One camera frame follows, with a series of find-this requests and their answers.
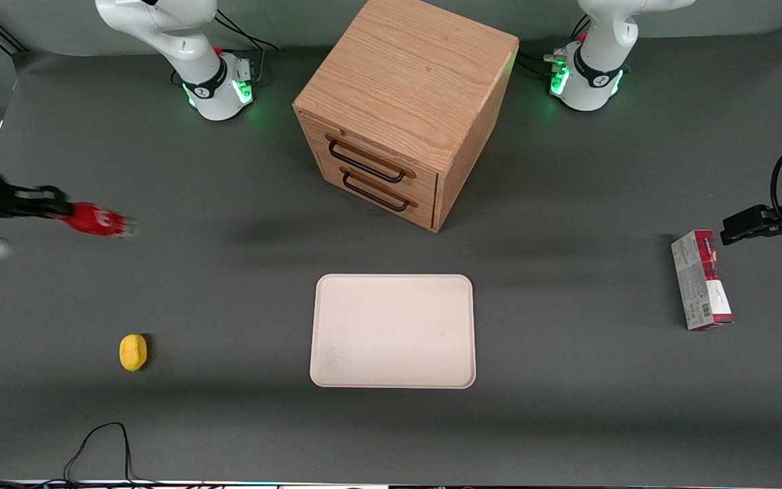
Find red coke bottle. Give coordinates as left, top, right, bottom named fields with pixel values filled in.
left=64, top=201, right=139, bottom=240

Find beige rectangular tray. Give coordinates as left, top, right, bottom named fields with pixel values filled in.
left=309, top=273, right=477, bottom=390

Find grey and red carton box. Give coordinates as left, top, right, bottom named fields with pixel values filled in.
left=670, top=229, right=735, bottom=332

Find yellow lemon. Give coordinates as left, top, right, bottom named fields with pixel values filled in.
left=119, top=333, right=149, bottom=373

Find wooden two-drawer cabinet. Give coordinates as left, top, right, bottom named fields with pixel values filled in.
left=292, top=0, right=520, bottom=234

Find aluminium frame rail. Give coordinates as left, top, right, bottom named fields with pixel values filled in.
left=0, top=16, right=28, bottom=56

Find black cable at table edge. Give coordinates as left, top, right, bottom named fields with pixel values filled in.
left=62, top=422, right=161, bottom=488

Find black left arm base cables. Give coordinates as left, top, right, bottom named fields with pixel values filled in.
left=516, top=15, right=593, bottom=81

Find black arm base cables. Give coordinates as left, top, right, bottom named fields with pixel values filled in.
left=213, top=5, right=280, bottom=86
left=516, top=15, right=593, bottom=81

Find black right arm base cables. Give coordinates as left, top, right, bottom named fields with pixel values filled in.
left=213, top=5, right=280, bottom=86

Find black upper drawer handle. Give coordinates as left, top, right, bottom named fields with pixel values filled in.
left=327, top=138, right=409, bottom=184

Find black drawer handle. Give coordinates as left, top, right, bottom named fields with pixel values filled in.
left=327, top=138, right=409, bottom=184
left=341, top=170, right=411, bottom=213

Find black lower drawer handle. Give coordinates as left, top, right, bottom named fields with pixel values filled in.
left=341, top=170, right=411, bottom=213

